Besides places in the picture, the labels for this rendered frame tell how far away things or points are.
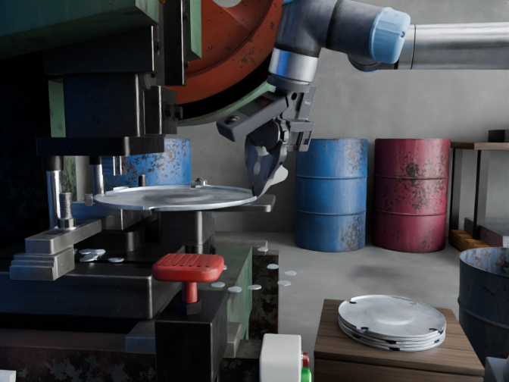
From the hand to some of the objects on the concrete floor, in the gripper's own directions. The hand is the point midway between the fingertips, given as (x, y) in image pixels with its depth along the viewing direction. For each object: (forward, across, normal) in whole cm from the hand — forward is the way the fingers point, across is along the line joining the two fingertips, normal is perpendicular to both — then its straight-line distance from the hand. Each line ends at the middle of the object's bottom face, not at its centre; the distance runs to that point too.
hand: (254, 190), depth 78 cm
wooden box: (+77, -20, -57) cm, 98 cm away
